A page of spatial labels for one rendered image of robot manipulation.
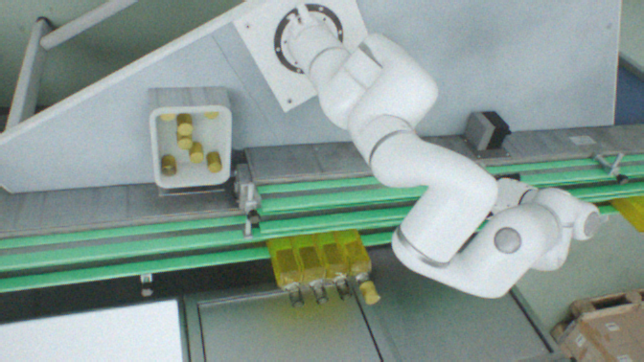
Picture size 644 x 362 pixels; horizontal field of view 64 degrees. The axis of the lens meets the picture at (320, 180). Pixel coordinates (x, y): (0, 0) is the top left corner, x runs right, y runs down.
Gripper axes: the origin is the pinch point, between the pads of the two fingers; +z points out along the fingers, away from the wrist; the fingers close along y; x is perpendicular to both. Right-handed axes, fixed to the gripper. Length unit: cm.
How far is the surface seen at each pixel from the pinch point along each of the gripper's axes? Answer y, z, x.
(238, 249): -47, 36, 7
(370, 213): -15.5, 21.8, -1.6
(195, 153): -42, 38, 33
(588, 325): 173, 123, -314
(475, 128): 24.8, 18.9, -1.8
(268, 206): -37.1, 24.4, 17.3
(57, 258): -79, 41, 31
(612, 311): 199, 118, -321
